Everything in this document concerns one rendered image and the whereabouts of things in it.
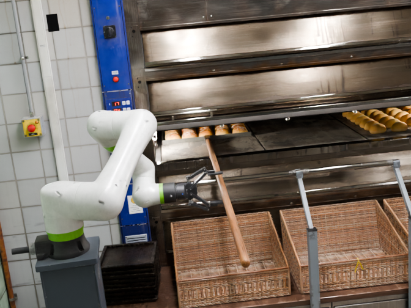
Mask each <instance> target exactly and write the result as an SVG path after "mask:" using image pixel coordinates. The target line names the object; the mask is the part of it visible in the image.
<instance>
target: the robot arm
mask: <svg viewBox="0 0 411 308"><path fill-rule="evenodd" d="M86 126H87V131H88V133H89V135H90V136H91V137H92V138H93V139H94V140H95V141H96V142H98V143H99V144H100V145H101V146H102V147H103V148H104V149H106V150H107V151H109V152H110V153H111V154H112V155H111V156H110V158H109V160H108V162H107V164H106V165H105V167H104V168H103V170H102V172H101V173H100V175H99V176H98V178H97V179H96V181H93V182H79V181H56V182H52V183H49V184H47V185H45V186H44V187H43V188H42V189H41V190H40V201H41V205H42V212H43V219H44V223H45V230H46V233H47V235H38V236H37V237H36V239H35V242H34V243H30V244H29V246H26V247H18V248H13V249H11V250H12V251H11V253H12V255H15V254H24V253H30V254H31V255H36V257H37V261H38V260H44V259H46V258H48V257H49V258H51V259H55V260H66V259H72V258H75V257H79V256H81V255H83V254H85V253H86V252H87V251H88V250H89V249H90V243H89V242H88V240H87V239H86V237H85V236H84V230H83V229H84V221H109V220H112V219H114V218H115V217H117V216H118V215H119V213H120V212H121V211H122V209H123V206H124V201H125V196H126V194H127V189H128V186H129V184H130V180H131V177H132V180H133V192H132V198H133V201H134V203H135V204H136V205H137V206H139V207H141V208H147V207H151V206H154V205H159V204H169V203H176V202H177V199H178V200H186V199H188V200H189V203H188V205H189V206H195V207H198V208H201V209H203V210H207V211H209V210H210V207H214V206H218V204H223V200H214V201H210V203H209V202H207V201H206V200H204V199H203V198H201V197H199V196H198V195H197V194H198V192H197V184H198V183H199V182H200V181H201V180H202V179H203V178H204V177H205V176H206V175H207V176H211V175H222V174H223V171H218V172H215V170H207V169H206V167H202V168H201V169H199V170H197V171H196V172H194V173H193V174H191V175H187V176H186V179H187V182H186V183H177V184H176V185H175V183H174V182H171V183H159V184H156V183H155V166H154V164H153V162H151V160H150V159H148V158H147V157H145V156H144V155H143V151H144V149H145V148H146V146H147V145H148V143H149V141H150V140H151V139H152V137H153V136H154V134H155V132H156V130H157V120H156V118H155V116H154V115H153V114H152V113H151V112H149V111H148V110H145V109H135V110H130V111H104V110H100V111H96V112H94V113H93V114H91V115H90V117H89V118H88V120H87V125H86ZM202 172H203V173H202ZM200 173H202V174H201V175H200V176H199V177H198V178H197V179H196V180H195V181H194V182H193V183H192V182H190V180H191V179H192V178H194V177H195V176H197V175H199V174H200ZM193 198H195V199H197V200H199V201H200V202H202V203H203V204H205V205H206V206H205V205H201V204H199V203H196V202H193V201H192V199H193Z"/></svg>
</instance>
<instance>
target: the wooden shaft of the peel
mask: <svg viewBox="0 0 411 308"><path fill-rule="evenodd" d="M205 141H206V144H207V148H208V151H209V155H210V159H211V162H212V165H213V169H214V170H215V172H218V171H220V167H219V165H218V161H217V158H216V156H215V152H214V150H213V147H212V143H211V141H210V139H206V140H205ZM216 178H217V182H218V186H219V189H220V193H221V196H222V200H223V203H224V207H225V210H226V214H227V217H228V220H229V224H230V227H231V231H232V235H233V237H234V241H235V245H236V248H237V252H238V255H239V259H240V263H241V265H242V266H243V267H244V268H247V267H249V266H250V259H249V256H248V253H247V251H246V247H245V244H244V242H243V238H242V234H241V232H240V229H239V225H238V223H237V220H236V217H235V214H234V211H233V208H232V204H231V201H230V198H229V195H228V192H227V189H226V186H225V184H224V180H223V177H222V175H216Z"/></svg>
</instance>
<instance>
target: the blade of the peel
mask: <svg viewBox="0 0 411 308"><path fill-rule="evenodd" d="M245 127H246V126H245ZM246 129H247V130H248V132H242V133H230V134H219V135H212V136H210V139H211V140H215V139H227V138H238V137H245V136H251V131H250V130H249V129H248V128H247V127H246ZM197 130H198V129H196V132H197ZM230 131H231V130H230ZM197 135H198V132H197ZM162 141H163V145H167V144H179V143H185V142H197V141H204V136H201V137H198V136H197V137H189V138H182V139H171V140H165V132H163V140H162Z"/></svg>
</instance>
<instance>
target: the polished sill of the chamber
mask: <svg viewBox="0 0 411 308"><path fill-rule="evenodd" d="M410 144H411V135H407V136H396V137H385V138H378V139H367V140H360V141H349V142H338V143H331V144H320V145H309V146H302V147H291V148H279V149H273V150H262V151H255V152H244V153H233V154H227V155H216V158H217V161H218V165H220V164H231V163H242V162H249V161H260V160H271V159H278V158H289V157H295V156H306V155H318V154H324V153H335V152H346V151H353V150H364V149H376V148H382V147H393V146H399V145H410ZM155 165H156V171H167V170H174V169H185V168H191V167H202V166H213V165H212V162H211V159H210V156H204V157H197V158H186V159H175V160H168V161H157V162H156V163H155Z"/></svg>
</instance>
